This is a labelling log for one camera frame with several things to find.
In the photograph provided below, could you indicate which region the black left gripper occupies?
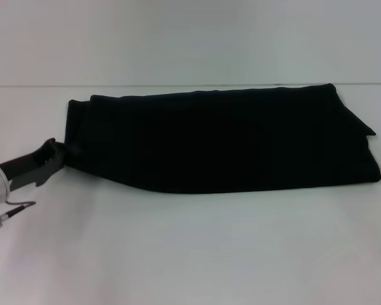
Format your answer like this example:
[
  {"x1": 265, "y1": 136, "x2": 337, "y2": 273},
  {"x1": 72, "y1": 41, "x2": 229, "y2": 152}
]
[{"x1": 0, "y1": 137, "x2": 67, "y2": 192}]

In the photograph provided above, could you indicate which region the black shirt with FREE print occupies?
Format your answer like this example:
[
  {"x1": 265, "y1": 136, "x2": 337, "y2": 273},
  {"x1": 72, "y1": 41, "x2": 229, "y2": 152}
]
[{"x1": 62, "y1": 83, "x2": 381, "y2": 195}]

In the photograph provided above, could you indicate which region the left arm cable with plug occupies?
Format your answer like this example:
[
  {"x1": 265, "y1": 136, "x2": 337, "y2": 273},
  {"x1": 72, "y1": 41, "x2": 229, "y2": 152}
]
[{"x1": 0, "y1": 199, "x2": 37, "y2": 231}]

